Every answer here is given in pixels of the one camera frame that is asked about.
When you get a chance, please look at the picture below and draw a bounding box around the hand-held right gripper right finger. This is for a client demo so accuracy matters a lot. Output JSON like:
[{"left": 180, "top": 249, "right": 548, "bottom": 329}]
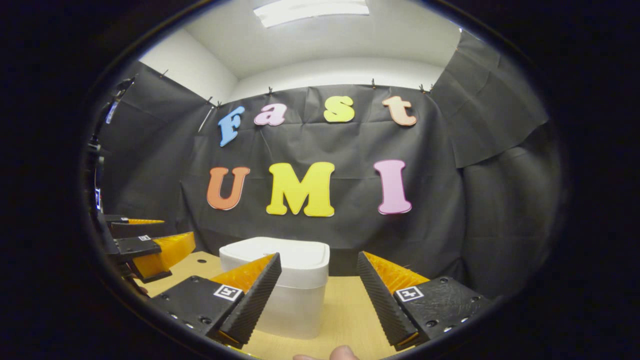
[{"left": 357, "top": 251, "right": 493, "bottom": 351}]

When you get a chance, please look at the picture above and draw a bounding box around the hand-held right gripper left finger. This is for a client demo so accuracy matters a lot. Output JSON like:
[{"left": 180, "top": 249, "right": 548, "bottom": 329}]
[{"left": 150, "top": 252, "right": 282, "bottom": 349}]

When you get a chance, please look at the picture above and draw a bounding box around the white desktop garbage bin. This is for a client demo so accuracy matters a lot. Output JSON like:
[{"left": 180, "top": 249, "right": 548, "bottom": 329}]
[{"left": 219, "top": 236, "right": 331, "bottom": 340}]

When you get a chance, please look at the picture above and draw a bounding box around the wooden desktop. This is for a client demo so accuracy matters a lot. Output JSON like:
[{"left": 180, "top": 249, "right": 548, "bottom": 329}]
[{"left": 135, "top": 250, "right": 451, "bottom": 360}]

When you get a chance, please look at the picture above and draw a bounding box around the black backdrop cloth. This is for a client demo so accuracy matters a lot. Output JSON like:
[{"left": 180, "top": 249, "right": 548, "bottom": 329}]
[{"left": 95, "top": 30, "right": 563, "bottom": 301}]

